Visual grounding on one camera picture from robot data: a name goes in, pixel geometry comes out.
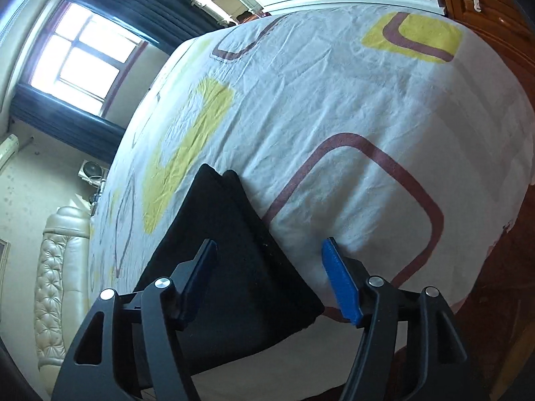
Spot black pants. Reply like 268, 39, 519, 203
134, 165, 325, 375

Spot bedroom window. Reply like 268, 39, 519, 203
27, 2, 147, 117

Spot cream tufted leather headboard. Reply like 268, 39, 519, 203
33, 207, 90, 393

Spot patterned white bed sheet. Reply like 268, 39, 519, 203
85, 3, 535, 401

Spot white box fan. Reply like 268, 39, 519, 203
78, 160, 109, 187

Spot dark blue curtain left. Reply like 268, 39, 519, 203
10, 83, 125, 164

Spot dark blue curtain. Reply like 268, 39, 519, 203
10, 83, 125, 164
66, 0, 221, 54

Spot wooden drawer dresser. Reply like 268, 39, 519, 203
443, 0, 534, 101

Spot dark blue curtain right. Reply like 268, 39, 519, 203
66, 0, 221, 54

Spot framed wall photo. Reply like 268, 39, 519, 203
0, 239, 11, 296

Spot white wall air conditioner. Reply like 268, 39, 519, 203
0, 134, 19, 169

